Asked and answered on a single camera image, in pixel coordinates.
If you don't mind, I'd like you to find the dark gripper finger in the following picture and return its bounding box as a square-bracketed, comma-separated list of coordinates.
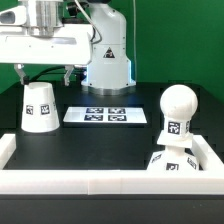
[14, 64, 28, 85]
[64, 65, 74, 86]

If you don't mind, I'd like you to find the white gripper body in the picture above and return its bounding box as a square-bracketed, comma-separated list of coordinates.
[0, 6, 93, 65]

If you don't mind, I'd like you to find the white lamp shade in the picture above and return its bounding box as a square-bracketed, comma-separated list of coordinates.
[21, 82, 60, 133]

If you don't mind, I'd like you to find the white lamp bulb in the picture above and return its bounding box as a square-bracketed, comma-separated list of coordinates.
[160, 84, 198, 138]

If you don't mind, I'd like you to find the white lamp base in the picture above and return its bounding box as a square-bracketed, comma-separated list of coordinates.
[147, 130, 199, 172]

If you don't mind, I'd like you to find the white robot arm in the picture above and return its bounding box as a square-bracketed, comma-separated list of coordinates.
[0, 0, 136, 95]

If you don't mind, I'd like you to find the white marker tag plate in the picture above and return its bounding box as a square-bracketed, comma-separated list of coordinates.
[63, 107, 147, 124]

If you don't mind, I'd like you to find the black cable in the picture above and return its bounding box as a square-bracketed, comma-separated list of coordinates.
[30, 63, 88, 82]

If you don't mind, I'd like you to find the white U-shaped fence frame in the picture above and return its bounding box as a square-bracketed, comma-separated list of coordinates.
[0, 134, 224, 195]

